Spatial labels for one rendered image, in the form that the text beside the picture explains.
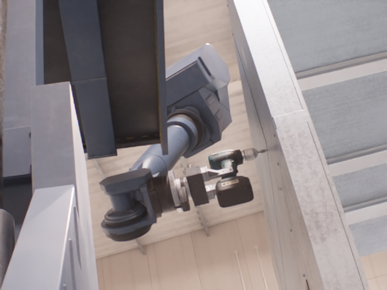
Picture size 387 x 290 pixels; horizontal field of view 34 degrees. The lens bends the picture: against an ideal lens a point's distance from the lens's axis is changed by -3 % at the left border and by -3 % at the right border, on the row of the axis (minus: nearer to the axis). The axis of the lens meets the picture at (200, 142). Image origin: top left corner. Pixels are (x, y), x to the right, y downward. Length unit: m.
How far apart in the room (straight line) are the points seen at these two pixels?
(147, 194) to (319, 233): 0.70
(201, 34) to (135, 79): 7.56
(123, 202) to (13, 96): 1.06
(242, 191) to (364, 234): 2.14
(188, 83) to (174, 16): 6.31
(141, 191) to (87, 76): 0.46
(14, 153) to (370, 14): 1.81
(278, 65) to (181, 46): 7.70
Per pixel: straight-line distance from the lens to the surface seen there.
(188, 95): 2.92
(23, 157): 1.02
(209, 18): 9.38
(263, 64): 1.90
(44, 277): 0.58
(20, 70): 1.18
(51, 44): 1.87
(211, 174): 2.11
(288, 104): 1.80
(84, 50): 1.73
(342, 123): 3.05
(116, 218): 2.12
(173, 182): 2.08
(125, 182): 2.09
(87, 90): 1.92
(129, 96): 2.06
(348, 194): 3.61
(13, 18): 1.28
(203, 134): 2.87
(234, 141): 11.63
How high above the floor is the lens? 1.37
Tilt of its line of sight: 37 degrees up
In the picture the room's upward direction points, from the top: 13 degrees counter-clockwise
